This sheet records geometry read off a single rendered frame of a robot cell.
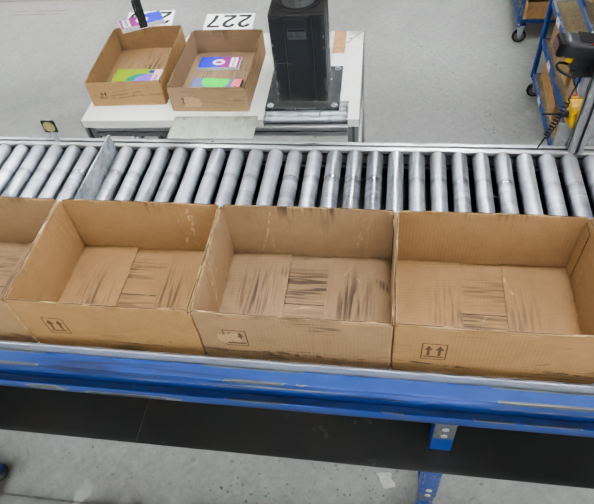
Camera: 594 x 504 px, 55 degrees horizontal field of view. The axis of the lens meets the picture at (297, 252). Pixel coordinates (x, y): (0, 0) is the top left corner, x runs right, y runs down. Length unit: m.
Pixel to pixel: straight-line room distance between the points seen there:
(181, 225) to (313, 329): 0.46
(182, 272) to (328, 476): 0.96
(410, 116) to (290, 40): 1.43
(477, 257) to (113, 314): 0.80
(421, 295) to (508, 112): 2.15
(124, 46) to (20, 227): 1.18
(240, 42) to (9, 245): 1.21
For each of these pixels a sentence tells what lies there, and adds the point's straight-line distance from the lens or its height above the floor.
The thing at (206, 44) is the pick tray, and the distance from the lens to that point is 2.41.
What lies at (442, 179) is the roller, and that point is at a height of 0.75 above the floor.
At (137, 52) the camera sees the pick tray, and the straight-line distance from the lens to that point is 2.53.
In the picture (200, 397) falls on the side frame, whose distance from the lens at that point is 1.28.
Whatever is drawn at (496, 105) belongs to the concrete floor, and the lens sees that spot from 3.38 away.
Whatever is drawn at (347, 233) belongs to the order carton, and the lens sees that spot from 1.30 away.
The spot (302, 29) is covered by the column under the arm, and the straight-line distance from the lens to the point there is 1.92.
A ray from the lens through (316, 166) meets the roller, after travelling 1.81.
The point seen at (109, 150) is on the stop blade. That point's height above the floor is 0.77.
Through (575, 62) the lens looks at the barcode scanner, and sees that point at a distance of 1.81.
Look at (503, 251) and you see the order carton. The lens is 1.35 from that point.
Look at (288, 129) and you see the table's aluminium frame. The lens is 2.03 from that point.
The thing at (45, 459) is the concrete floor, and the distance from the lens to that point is 2.33.
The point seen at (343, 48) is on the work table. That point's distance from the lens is 2.35.
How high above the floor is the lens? 1.94
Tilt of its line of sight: 50 degrees down
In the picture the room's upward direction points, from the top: 8 degrees counter-clockwise
